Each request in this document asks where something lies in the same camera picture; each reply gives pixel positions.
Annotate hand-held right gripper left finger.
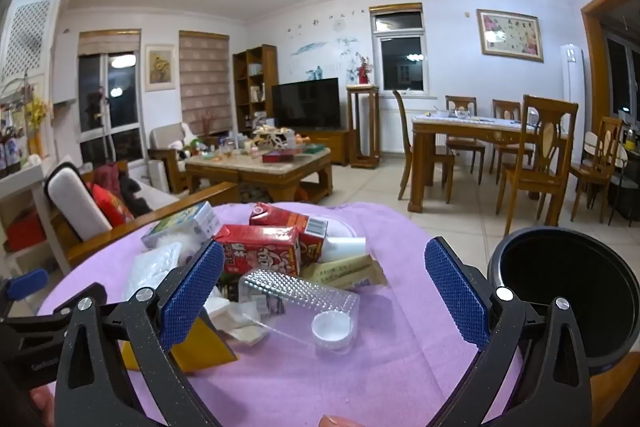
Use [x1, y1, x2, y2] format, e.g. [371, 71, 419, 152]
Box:
[54, 238, 226, 427]

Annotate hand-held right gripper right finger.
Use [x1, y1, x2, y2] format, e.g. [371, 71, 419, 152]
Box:
[424, 236, 593, 427]

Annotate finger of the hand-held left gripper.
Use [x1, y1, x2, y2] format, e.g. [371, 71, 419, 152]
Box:
[0, 269, 51, 322]

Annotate dark printed packet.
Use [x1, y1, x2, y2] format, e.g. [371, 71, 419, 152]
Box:
[217, 274, 246, 303]

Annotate white tissue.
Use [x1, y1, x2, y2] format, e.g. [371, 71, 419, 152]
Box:
[205, 294, 273, 348]

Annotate yellow packet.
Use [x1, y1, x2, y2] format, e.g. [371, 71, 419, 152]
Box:
[121, 307, 240, 374]

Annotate green white cardboard box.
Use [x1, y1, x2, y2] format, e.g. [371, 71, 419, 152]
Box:
[141, 201, 221, 250]

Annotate red cartoon milk carton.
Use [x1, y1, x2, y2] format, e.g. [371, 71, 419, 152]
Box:
[214, 225, 303, 278]

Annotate clear plastic tray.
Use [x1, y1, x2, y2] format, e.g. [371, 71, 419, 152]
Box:
[239, 269, 361, 350]

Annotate black round trash bin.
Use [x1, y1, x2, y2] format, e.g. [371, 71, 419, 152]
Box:
[487, 228, 640, 375]

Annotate yellow-green paper wrapper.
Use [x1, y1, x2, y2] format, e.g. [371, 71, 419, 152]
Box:
[300, 254, 388, 293]

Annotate red barcode milk carton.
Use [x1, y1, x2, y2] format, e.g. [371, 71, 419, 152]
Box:
[249, 202, 328, 265]

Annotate white round cap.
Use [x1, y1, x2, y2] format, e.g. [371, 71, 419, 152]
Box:
[311, 312, 349, 342]

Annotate wooden sofa white cushions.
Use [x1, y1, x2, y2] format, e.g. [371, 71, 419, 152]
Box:
[42, 159, 241, 268]

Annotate white shelf unit with bottles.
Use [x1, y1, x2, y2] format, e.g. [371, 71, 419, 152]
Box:
[0, 72, 56, 278]

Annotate dark clothing pile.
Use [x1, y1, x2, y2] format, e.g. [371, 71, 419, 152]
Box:
[95, 162, 153, 218]

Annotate red printed cushion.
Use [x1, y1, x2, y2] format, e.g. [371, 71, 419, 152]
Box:
[90, 182, 136, 228]

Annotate wooden coffee table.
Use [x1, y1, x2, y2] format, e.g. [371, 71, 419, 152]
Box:
[185, 144, 333, 202]

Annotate wooden dining chair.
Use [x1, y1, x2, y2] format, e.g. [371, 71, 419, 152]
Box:
[570, 116, 624, 224]
[491, 99, 526, 185]
[445, 95, 487, 185]
[495, 94, 580, 236]
[392, 90, 457, 204]

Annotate purple tablecloth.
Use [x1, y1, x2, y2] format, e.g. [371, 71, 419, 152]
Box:
[37, 202, 526, 427]

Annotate wooden armchair white cushion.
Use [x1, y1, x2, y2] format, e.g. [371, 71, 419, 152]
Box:
[147, 122, 201, 192]

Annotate cluster of bottles and snacks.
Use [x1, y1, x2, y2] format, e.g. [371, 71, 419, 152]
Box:
[197, 119, 328, 160]

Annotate wooden dining table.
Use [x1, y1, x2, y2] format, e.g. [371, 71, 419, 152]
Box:
[407, 112, 571, 214]

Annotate yellow artificial flowers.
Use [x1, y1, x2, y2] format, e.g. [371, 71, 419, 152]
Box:
[25, 99, 51, 130]

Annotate tall wooden plant stand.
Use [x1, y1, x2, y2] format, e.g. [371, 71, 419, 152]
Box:
[346, 83, 382, 169]

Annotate wooden television stand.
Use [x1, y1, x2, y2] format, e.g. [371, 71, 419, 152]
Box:
[300, 129, 351, 166]

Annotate glass balcony door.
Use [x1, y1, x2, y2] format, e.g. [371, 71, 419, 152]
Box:
[77, 29, 143, 168]

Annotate wooden bookshelf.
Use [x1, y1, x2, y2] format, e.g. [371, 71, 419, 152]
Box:
[232, 44, 279, 135]

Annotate beige roller blind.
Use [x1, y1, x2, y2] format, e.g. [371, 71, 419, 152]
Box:
[178, 31, 233, 122]

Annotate black flat television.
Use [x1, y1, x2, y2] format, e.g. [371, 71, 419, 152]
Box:
[271, 78, 342, 132]

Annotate framed sunflower painting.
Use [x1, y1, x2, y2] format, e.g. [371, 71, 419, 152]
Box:
[145, 44, 176, 92]

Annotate white standing air conditioner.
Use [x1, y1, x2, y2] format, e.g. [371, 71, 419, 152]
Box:
[560, 43, 586, 138]

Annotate red vase with flowers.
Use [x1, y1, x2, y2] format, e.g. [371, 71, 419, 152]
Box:
[352, 53, 373, 85]

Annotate white framed window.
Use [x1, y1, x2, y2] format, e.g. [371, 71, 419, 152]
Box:
[369, 4, 430, 95]

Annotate white lattice cabinet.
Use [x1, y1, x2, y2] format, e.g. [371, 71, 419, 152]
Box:
[0, 0, 66, 82]

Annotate framed flower picture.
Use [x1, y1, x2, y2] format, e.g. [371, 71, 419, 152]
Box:
[476, 8, 545, 62]

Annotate wooden doorway frame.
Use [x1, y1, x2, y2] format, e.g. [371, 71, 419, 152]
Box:
[581, 0, 640, 158]

